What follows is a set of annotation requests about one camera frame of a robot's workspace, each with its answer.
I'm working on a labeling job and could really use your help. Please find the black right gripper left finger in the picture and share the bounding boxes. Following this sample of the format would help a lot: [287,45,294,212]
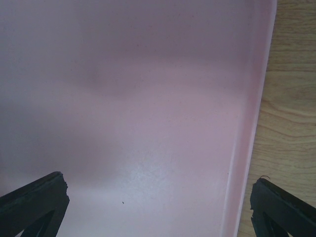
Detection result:
[0,171,70,237]

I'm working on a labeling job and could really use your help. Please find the pink plastic tray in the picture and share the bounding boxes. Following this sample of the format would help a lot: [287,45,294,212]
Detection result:
[0,0,277,237]

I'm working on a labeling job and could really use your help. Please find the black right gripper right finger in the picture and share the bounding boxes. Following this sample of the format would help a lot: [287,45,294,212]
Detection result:
[250,178,316,237]

